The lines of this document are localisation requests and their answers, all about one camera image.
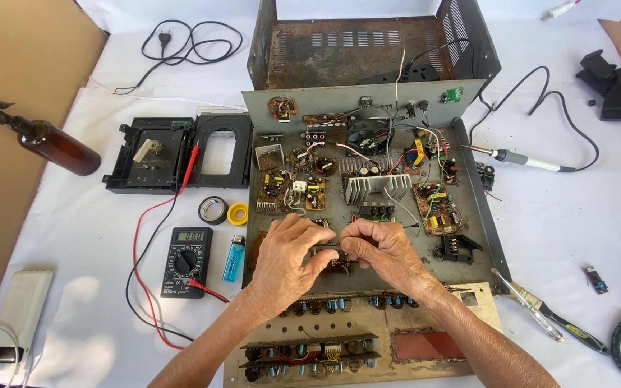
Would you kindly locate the person's right hand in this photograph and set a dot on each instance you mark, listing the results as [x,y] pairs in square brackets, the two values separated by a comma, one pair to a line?
[391,253]

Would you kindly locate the person's left hand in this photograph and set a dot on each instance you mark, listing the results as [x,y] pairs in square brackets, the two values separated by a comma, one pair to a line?
[281,258]

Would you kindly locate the small brown circuit board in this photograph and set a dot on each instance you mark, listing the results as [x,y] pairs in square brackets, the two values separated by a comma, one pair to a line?
[336,263]

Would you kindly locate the blue transparent lighter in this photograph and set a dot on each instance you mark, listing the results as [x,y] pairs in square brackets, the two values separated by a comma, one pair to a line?
[234,261]

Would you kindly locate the brown power supply board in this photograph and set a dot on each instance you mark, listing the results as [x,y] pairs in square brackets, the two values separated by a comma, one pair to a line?
[437,210]

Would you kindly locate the yellow tape roll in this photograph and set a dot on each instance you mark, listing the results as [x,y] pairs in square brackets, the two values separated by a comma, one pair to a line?
[232,214]

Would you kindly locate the aluminium heat sink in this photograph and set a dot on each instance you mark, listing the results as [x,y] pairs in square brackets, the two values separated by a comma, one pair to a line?
[375,187]

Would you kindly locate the beige amplifier front panel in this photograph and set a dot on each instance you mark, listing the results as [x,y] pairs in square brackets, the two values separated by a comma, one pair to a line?
[375,323]

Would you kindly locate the grey metal amplifier chassis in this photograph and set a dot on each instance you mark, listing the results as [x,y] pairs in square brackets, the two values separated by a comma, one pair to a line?
[472,215]

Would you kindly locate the black electrical tape roll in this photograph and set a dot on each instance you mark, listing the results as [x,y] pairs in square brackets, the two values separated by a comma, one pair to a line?
[204,211]

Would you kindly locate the black digital multimeter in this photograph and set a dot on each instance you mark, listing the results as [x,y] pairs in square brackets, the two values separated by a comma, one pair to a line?
[186,264]

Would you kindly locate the black cooling fan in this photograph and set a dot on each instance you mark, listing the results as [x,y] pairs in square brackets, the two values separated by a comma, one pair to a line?
[367,137]

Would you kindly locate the black connector socket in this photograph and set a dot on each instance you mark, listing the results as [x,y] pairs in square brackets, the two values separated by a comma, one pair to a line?
[485,177]

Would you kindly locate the red multimeter probe lead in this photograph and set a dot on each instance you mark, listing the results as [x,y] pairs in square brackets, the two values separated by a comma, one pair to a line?
[136,242]

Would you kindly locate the black multimeter probe lead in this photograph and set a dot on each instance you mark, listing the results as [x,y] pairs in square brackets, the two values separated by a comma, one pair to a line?
[130,280]

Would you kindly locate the grey soldering iron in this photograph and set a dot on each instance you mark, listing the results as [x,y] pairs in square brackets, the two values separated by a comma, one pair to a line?
[520,160]

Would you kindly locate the black disc drive mechanism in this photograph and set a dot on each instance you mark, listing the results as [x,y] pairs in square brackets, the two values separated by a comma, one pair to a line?
[151,161]

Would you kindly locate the small green circuit board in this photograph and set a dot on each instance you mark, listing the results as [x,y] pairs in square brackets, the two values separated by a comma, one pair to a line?
[452,95]

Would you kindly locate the white table cover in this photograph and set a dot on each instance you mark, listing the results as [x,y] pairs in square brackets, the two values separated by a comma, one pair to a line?
[558,226]

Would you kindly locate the rusty metal amplifier cover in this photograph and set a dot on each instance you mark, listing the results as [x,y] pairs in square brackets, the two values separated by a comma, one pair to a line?
[343,54]

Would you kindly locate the small blue electronic module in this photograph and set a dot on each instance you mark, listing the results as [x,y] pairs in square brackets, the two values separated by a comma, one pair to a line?
[596,280]

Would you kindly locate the brown glass spray bottle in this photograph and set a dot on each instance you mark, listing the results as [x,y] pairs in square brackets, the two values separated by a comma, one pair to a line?
[60,145]

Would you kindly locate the white power bank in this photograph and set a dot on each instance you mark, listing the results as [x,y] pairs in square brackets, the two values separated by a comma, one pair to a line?
[19,312]

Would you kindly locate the large brown cardboard sheet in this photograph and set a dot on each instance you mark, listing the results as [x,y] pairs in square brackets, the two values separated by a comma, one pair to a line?
[19,64]

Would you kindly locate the black plastic bracket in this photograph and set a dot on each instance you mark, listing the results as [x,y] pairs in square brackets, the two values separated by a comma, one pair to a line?
[456,249]

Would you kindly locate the black disc drive frame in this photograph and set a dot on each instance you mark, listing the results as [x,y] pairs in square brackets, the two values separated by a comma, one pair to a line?
[240,151]

